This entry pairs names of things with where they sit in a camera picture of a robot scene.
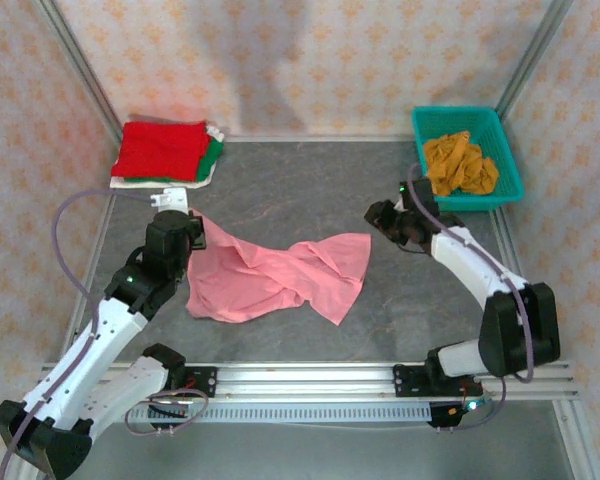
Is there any pink t-shirt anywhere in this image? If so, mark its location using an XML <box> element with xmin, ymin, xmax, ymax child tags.
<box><xmin>185</xmin><ymin>209</ymin><xmax>374</xmax><ymax>327</ymax></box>

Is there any stack of folded cloths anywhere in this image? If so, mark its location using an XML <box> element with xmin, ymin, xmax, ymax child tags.
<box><xmin>108</xmin><ymin>124</ymin><xmax>227</xmax><ymax>191</ymax></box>

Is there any folded green t-shirt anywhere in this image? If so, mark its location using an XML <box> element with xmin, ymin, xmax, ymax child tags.
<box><xmin>124</xmin><ymin>137</ymin><xmax>225</xmax><ymax>184</ymax></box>

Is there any crumpled mustard t-shirt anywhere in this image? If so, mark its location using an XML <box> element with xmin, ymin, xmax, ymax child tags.
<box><xmin>423</xmin><ymin>129</ymin><xmax>501</xmax><ymax>198</ymax></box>

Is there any folded red t-shirt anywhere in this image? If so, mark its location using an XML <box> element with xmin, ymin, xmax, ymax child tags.
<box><xmin>110</xmin><ymin>119</ymin><xmax>212</xmax><ymax>182</ymax></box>

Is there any teal plastic basket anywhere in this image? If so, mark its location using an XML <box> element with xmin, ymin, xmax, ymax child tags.
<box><xmin>411</xmin><ymin>104</ymin><xmax>526</xmax><ymax>214</ymax></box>

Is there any short aluminium table rail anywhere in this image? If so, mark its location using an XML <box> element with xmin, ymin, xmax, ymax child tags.
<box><xmin>223</xmin><ymin>133</ymin><xmax>416</xmax><ymax>145</ymax></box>

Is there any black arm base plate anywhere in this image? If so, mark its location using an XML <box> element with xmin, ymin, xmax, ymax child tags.
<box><xmin>182</xmin><ymin>366</ymin><xmax>219</xmax><ymax>400</ymax></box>
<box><xmin>392</xmin><ymin>364</ymin><xmax>484</xmax><ymax>400</ymax></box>

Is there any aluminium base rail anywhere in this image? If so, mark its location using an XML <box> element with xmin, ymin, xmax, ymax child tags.
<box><xmin>39</xmin><ymin>362</ymin><xmax>581</xmax><ymax>404</ymax></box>

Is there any black duct bracket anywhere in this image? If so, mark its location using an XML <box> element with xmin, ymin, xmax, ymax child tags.
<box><xmin>147</xmin><ymin>402</ymin><xmax>191</xmax><ymax>432</ymax></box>
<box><xmin>426</xmin><ymin>402</ymin><xmax>464</xmax><ymax>432</ymax></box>

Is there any aluminium frame post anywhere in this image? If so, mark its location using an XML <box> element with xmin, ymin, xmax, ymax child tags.
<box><xmin>494</xmin><ymin>0</ymin><xmax>576</xmax><ymax>119</ymax></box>
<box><xmin>32</xmin><ymin>0</ymin><xmax>126</xmax><ymax>146</ymax></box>

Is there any slotted grey cable duct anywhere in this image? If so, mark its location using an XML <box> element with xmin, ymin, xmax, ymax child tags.
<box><xmin>127</xmin><ymin>402</ymin><xmax>434</xmax><ymax>424</ymax></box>

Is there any aluminium frame leg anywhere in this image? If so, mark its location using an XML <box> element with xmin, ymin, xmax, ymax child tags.
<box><xmin>552</xmin><ymin>399</ymin><xmax>599</xmax><ymax>480</ymax></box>

